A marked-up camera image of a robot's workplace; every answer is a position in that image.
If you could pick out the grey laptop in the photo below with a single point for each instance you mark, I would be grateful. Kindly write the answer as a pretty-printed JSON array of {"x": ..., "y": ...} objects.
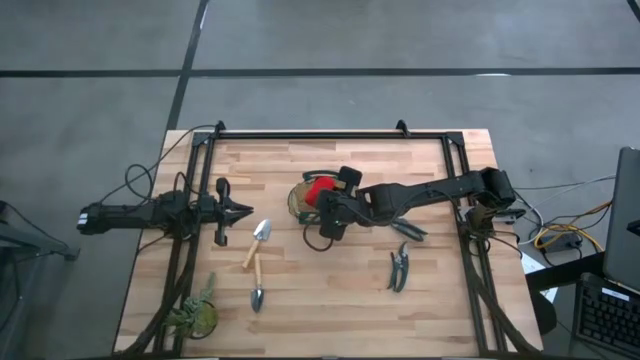
[{"x": 625, "y": 220}]

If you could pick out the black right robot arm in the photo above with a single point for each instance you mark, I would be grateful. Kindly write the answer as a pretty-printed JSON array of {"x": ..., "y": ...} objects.
[{"x": 430, "y": 192}]

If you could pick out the black side desk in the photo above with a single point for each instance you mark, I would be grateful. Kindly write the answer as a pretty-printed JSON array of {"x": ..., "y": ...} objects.
[{"x": 565, "y": 272}]

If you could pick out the black keyboard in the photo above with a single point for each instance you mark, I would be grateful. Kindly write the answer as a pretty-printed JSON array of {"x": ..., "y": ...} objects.
[{"x": 607, "y": 317}]

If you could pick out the black aluminium table frame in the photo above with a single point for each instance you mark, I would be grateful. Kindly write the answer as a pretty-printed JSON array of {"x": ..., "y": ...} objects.
[{"x": 325, "y": 135}]

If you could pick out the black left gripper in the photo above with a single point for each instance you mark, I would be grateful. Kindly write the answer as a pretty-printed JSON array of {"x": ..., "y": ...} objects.
[{"x": 222, "y": 215}]

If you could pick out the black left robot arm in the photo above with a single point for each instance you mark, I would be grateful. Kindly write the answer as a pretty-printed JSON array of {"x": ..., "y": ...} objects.
[{"x": 130, "y": 214}]

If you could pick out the beige green-trimmed gardening bag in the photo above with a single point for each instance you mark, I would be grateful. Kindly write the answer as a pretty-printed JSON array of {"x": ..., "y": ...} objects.
[{"x": 297, "y": 197}]

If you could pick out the black round stool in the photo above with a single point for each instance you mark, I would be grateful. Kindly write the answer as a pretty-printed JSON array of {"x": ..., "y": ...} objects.
[{"x": 545, "y": 312}]

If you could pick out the grey metal stand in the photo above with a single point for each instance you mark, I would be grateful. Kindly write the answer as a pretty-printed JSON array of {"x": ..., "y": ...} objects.
[{"x": 30, "y": 240}]

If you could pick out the dark green garden shears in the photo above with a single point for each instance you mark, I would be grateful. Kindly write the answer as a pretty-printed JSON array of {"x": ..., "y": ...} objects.
[{"x": 411, "y": 230}]

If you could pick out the white paper sheet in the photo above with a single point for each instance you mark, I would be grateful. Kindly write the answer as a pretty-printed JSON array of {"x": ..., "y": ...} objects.
[{"x": 531, "y": 264}]

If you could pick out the red gardening glove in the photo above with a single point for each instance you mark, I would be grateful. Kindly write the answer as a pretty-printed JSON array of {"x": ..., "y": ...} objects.
[{"x": 319, "y": 186}]

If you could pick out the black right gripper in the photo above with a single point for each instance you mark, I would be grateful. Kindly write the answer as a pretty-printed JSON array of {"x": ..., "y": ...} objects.
[{"x": 345, "y": 210}]

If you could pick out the green potted plant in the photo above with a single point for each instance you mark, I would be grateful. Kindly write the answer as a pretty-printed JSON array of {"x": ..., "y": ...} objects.
[{"x": 197, "y": 315}]

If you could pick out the black power adapter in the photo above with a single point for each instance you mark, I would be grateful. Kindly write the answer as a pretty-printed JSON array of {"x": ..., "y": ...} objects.
[{"x": 560, "y": 242}]

